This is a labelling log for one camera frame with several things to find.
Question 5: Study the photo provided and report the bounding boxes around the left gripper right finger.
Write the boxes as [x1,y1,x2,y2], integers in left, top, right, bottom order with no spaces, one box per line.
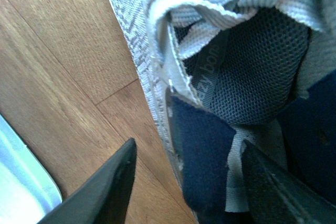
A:
[241,140,335,223]

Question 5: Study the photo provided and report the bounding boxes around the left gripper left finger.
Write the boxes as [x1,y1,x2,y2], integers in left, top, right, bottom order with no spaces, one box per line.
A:
[39,138,137,223]

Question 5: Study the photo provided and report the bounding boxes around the light blue slide sandal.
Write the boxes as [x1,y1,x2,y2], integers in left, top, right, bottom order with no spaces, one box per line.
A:
[1,117,62,223]

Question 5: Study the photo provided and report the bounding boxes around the grey knit sneaker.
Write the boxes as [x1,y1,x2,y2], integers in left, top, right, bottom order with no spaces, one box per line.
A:
[109,0,335,223]

